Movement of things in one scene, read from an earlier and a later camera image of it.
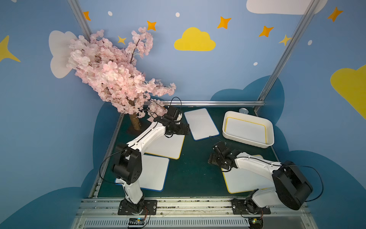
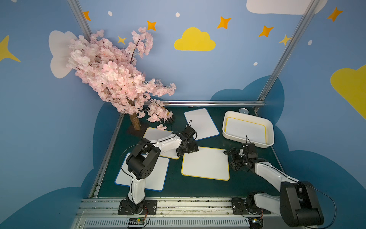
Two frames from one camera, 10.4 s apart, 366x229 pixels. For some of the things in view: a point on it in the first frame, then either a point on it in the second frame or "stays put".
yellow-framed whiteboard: [238, 180] -> [207, 162]
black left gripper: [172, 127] -> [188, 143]
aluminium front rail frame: [97, 213] stays put
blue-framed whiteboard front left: [154, 172] stays put
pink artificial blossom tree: [113, 73] stays put
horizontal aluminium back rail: [192, 103] stays put
